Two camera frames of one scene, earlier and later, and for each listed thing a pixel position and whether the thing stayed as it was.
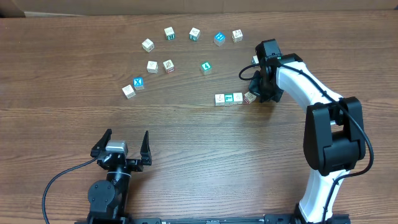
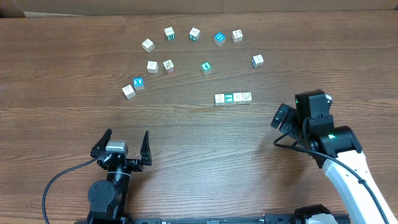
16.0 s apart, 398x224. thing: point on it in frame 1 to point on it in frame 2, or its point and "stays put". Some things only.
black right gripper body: x=265 y=89 to x=291 y=124
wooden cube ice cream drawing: x=237 y=98 stays put
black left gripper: x=145 y=155 stays put
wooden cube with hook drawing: x=219 y=99 stays put
